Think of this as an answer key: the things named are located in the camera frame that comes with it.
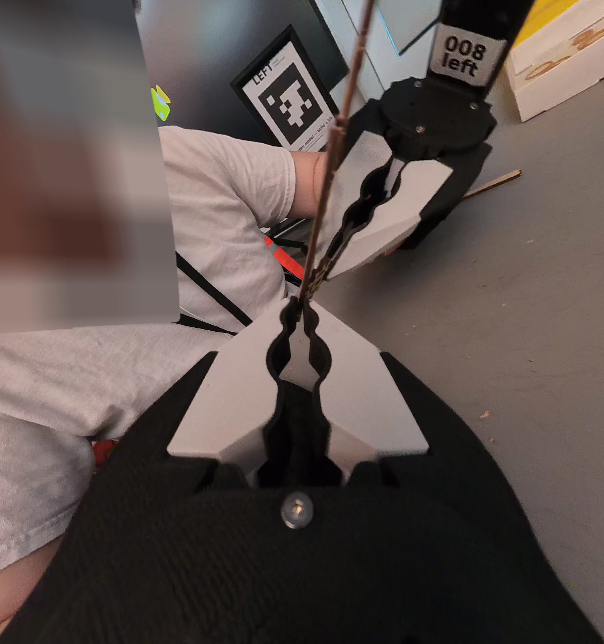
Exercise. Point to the person's white shirt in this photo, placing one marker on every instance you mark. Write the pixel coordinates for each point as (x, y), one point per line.
(216, 201)

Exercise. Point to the printed model kit box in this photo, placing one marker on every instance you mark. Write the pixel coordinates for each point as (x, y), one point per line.
(558, 75)

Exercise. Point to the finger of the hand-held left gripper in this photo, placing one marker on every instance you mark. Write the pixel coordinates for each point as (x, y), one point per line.
(407, 201)
(364, 151)

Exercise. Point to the yellow box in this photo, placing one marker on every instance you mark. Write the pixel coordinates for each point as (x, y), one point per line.
(548, 17)

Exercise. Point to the thin wooden stick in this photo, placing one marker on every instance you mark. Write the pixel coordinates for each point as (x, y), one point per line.
(498, 182)

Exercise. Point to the laser-cut wooden parts sheet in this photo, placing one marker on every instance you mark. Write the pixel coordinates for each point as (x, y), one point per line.
(339, 126)

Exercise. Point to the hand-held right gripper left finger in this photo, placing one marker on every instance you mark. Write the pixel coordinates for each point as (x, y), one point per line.
(226, 402)

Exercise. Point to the person's left forearm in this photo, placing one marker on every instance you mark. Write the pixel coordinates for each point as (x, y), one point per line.
(309, 183)

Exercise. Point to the person's right forearm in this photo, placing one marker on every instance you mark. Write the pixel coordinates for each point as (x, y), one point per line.
(5, 598)

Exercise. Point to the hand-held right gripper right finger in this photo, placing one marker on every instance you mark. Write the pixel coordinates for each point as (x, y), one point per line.
(372, 402)

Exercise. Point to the green and yellow object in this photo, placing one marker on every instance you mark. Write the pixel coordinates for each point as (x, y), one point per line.
(161, 103)

